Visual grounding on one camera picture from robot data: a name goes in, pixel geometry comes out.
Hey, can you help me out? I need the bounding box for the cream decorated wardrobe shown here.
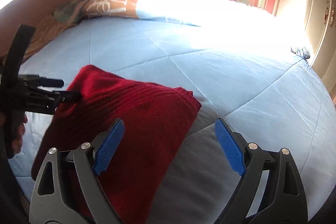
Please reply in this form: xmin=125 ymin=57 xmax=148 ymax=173
xmin=305 ymin=0 xmax=335 ymax=94

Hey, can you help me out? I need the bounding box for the red knit sweater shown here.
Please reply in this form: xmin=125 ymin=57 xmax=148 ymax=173
xmin=31 ymin=65 xmax=201 ymax=223

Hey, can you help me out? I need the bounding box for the green plaid pillow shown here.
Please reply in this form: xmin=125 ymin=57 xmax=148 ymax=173
xmin=52 ymin=0 xmax=90 ymax=25

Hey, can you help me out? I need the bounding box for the person's left hand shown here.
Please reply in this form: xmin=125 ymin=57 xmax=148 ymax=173
xmin=11 ymin=113 xmax=27 ymax=155

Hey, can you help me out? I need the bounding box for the orange and blue pillow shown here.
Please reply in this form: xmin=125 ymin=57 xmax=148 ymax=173
xmin=83 ymin=0 xmax=275 ymax=27

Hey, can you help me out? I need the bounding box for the small item on bed edge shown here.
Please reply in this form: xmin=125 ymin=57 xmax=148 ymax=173
xmin=291 ymin=47 xmax=310 ymax=60

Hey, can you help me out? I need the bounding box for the light blue quilted bedspread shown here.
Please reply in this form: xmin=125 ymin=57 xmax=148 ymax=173
xmin=20 ymin=18 xmax=335 ymax=223

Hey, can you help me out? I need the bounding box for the brown satin sheet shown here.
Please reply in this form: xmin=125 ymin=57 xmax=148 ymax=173
xmin=22 ymin=16 xmax=77 ymax=63

